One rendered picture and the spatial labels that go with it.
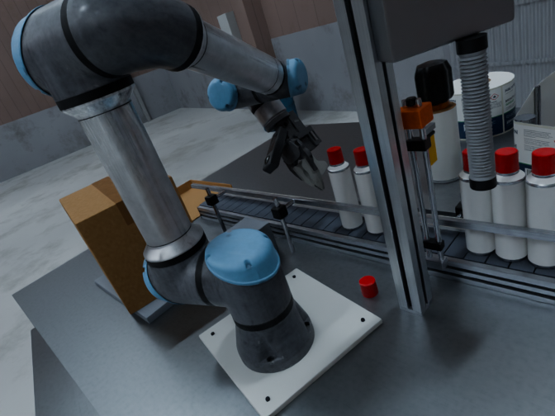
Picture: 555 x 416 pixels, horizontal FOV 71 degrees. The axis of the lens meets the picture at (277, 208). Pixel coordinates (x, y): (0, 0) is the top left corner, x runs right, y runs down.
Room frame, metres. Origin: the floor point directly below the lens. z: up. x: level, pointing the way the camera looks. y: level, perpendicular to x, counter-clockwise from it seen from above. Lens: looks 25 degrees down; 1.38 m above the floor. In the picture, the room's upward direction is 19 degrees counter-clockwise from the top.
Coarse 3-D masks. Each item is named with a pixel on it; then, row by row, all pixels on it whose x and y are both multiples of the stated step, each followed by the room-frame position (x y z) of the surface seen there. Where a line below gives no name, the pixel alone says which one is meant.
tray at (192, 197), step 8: (184, 184) 1.64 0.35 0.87; (208, 184) 1.56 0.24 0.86; (216, 184) 1.51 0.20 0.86; (224, 184) 1.46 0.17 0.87; (184, 192) 1.63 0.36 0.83; (192, 192) 1.59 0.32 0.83; (200, 192) 1.56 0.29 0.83; (216, 192) 1.50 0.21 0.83; (184, 200) 1.54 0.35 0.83; (192, 200) 1.50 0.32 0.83; (200, 200) 1.48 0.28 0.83; (192, 208) 1.42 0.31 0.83; (192, 216) 1.34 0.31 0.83
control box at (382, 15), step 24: (384, 0) 0.49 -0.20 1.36; (408, 0) 0.49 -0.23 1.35; (432, 0) 0.49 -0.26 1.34; (456, 0) 0.50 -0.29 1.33; (480, 0) 0.50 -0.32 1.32; (504, 0) 0.50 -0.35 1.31; (384, 24) 0.50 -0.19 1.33; (408, 24) 0.49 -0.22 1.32; (432, 24) 0.49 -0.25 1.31; (456, 24) 0.50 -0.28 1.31; (480, 24) 0.50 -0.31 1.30; (384, 48) 0.51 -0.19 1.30; (408, 48) 0.49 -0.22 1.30; (432, 48) 0.50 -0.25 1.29
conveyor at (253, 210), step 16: (224, 208) 1.20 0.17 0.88; (240, 208) 1.16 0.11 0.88; (256, 208) 1.12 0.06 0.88; (288, 208) 1.04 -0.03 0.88; (304, 208) 1.01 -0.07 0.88; (304, 224) 0.92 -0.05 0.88; (320, 224) 0.89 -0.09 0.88; (336, 224) 0.86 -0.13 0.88; (384, 240) 0.72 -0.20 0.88; (448, 240) 0.65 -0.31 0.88; (464, 240) 0.63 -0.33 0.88; (448, 256) 0.61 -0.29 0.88; (464, 256) 0.59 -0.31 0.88; (480, 256) 0.57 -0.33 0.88; (528, 272) 0.50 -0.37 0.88; (544, 272) 0.48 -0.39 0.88
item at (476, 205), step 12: (468, 168) 0.59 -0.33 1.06; (468, 180) 0.58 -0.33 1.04; (468, 192) 0.58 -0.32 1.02; (480, 192) 0.57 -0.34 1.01; (468, 204) 0.58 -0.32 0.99; (480, 204) 0.57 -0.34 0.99; (468, 216) 0.58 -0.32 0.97; (480, 216) 0.57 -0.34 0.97; (492, 216) 0.57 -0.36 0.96; (468, 240) 0.59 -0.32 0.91; (480, 240) 0.57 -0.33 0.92; (492, 240) 0.57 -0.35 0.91; (480, 252) 0.57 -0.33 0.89; (492, 252) 0.57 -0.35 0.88
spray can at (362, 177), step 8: (360, 152) 0.76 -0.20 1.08; (360, 160) 0.76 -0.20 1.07; (360, 168) 0.76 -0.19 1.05; (368, 168) 0.75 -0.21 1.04; (360, 176) 0.76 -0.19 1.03; (368, 176) 0.75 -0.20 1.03; (360, 184) 0.76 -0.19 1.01; (368, 184) 0.75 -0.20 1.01; (360, 192) 0.77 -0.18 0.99; (368, 192) 0.75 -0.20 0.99; (360, 200) 0.77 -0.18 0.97; (368, 200) 0.75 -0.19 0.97; (376, 200) 0.75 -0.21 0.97; (368, 216) 0.76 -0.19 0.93; (376, 216) 0.75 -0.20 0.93; (368, 224) 0.76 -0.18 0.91; (376, 224) 0.75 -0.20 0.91; (368, 232) 0.77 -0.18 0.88; (376, 232) 0.75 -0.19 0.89
